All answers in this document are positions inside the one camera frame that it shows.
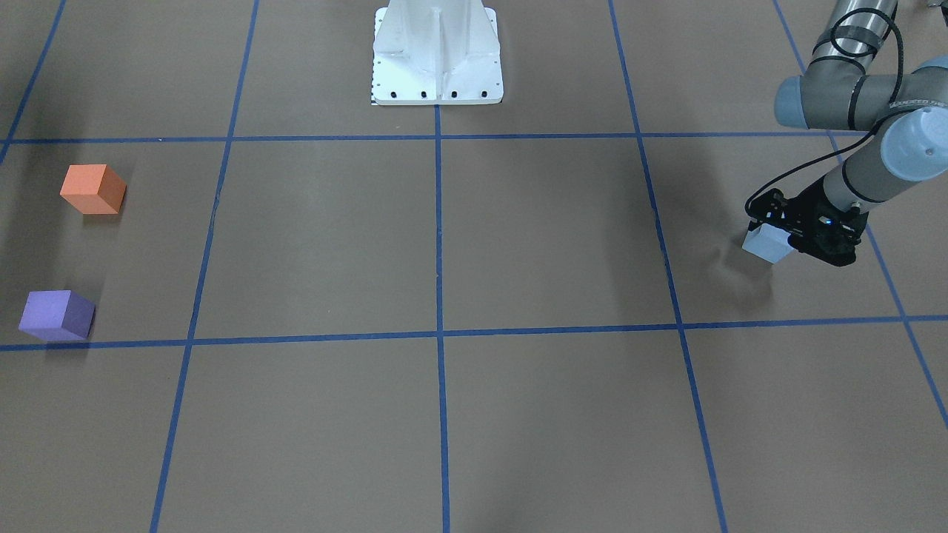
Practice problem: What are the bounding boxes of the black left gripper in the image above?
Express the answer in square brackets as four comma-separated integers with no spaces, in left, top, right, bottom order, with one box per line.
[746,182,867,267]

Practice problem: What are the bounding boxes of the light blue foam block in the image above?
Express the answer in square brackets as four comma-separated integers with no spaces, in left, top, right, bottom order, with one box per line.
[741,224,796,264]

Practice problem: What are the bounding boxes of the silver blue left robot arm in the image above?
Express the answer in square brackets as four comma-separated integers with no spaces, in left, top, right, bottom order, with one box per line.
[742,1,947,267]

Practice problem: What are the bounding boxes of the orange foam block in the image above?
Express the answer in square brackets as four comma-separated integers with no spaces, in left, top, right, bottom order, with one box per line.
[59,164,127,215]

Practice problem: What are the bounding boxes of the purple foam block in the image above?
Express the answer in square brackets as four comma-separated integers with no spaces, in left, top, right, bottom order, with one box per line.
[19,290,96,342]

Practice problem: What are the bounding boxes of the white pedestal column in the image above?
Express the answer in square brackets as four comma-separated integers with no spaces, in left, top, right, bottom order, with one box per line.
[370,1,504,106]

